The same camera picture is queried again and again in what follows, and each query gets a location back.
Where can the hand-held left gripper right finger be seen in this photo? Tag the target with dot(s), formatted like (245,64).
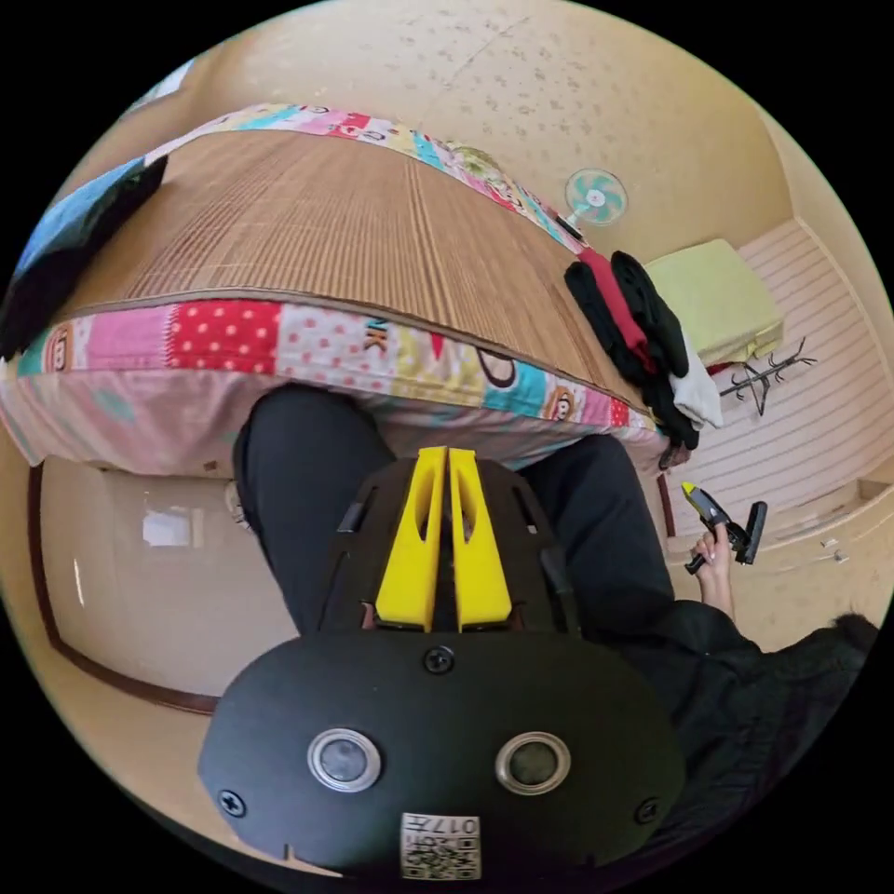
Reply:
(482,580)

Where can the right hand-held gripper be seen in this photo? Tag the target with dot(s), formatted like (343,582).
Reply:
(714,517)

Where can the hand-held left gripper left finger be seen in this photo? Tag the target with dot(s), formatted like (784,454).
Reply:
(408,573)

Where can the person's right forearm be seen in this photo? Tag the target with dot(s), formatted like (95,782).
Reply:
(718,599)

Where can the person's right hand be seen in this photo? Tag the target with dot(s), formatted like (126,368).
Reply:
(712,562)

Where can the person's body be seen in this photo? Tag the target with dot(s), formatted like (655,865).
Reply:
(328,489)

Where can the black coat rack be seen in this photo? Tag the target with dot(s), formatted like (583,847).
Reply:
(758,380)

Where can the pile of clothes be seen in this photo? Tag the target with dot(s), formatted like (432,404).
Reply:
(628,328)
(77,237)

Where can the yellow-green covered cupboard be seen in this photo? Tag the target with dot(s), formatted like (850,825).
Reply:
(712,300)

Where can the green table fan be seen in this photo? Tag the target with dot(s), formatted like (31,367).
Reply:
(595,197)

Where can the bed with woven mat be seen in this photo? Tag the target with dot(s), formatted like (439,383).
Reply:
(314,230)

